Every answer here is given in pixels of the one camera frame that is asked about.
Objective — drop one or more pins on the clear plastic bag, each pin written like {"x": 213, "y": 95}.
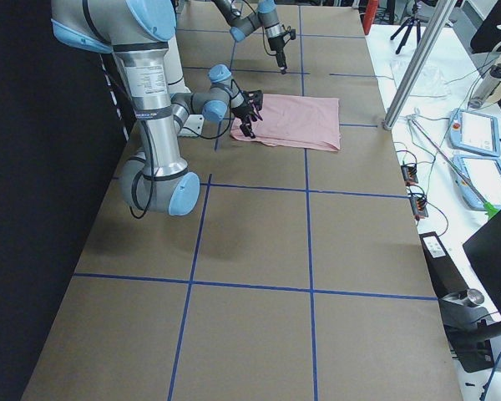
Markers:
{"x": 430, "y": 82}

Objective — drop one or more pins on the orange connector block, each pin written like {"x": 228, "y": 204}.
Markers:
{"x": 418, "y": 204}
{"x": 409, "y": 174}

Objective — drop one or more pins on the red cylinder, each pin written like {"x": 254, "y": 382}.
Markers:
{"x": 369, "y": 15}

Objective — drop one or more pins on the aluminium frame post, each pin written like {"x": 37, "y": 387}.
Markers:
{"x": 429, "y": 38}

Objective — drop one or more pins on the pink printed t-shirt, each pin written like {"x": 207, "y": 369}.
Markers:
{"x": 296, "y": 121}

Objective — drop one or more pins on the black box with white label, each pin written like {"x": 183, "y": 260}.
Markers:
{"x": 446, "y": 279}

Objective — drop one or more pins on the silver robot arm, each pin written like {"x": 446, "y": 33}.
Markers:
{"x": 139, "y": 34}
{"x": 264, "y": 17}

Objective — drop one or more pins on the upper teach pendant tablet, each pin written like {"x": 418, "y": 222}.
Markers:
{"x": 474, "y": 132}

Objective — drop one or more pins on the black clamp stand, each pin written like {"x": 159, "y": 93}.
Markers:
{"x": 473, "y": 335}

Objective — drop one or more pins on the reacher stick with green tip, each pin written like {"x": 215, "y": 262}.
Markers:
{"x": 488, "y": 207}

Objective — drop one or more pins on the black monitor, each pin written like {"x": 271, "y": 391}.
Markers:
{"x": 483, "y": 250}

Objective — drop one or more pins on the black camera tripod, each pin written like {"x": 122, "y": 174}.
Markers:
{"x": 412, "y": 22}

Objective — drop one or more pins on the lower teach pendant tablet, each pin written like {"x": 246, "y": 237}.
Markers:
{"x": 485, "y": 175}

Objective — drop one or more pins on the silver metal cylinder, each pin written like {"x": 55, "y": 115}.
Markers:
{"x": 474, "y": 298}

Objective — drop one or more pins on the orange connector block upper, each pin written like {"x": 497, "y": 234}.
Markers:
{"x": 409, "y": 174}

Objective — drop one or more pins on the teach pendant tablet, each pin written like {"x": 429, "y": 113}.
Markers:
{"x": 474, "y": 132}
{"x": 485, "y": 175}

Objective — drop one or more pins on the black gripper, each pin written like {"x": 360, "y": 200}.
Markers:
{"x": 240, "y": 109}
{"x": 276, "y": 43}

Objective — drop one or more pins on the orange connector block lower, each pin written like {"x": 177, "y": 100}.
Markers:
{"x": 418, "y": 204}

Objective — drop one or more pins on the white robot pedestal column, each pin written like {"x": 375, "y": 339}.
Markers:
{"x": 174, "y": 77}

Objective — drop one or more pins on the clear water bottle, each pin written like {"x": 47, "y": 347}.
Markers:
{"x": 491, "y": 80}

